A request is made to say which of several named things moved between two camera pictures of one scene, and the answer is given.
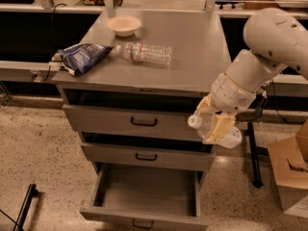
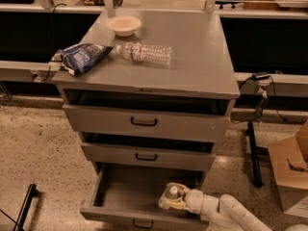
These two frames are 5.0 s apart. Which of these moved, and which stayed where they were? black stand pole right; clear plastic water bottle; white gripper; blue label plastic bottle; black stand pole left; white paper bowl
Moved: blue label plastic bottle; white gripper
Stayed: white paper bowl; black stand pole right; clear plastic water bottle; black stand pole left
